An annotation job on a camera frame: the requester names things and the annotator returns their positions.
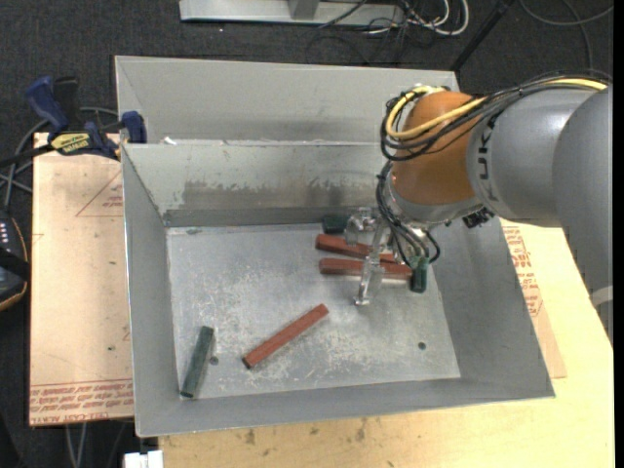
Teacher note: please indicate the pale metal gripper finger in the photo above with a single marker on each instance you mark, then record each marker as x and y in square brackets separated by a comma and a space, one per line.
[368, 271]
[378, 278]

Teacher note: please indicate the red-brown flat block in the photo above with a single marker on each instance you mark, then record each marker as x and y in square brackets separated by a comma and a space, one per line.
[341, 246]
[287, 335]
[341, 266]

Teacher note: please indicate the dark green flat block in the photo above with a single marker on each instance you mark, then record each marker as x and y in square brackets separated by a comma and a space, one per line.
[198, 361]
[334, 223]

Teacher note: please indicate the grey metal bin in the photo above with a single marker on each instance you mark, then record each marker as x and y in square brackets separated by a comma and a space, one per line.
[292, 300]

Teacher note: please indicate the brown cardboard board red print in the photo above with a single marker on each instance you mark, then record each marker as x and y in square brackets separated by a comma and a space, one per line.
[73, 271]

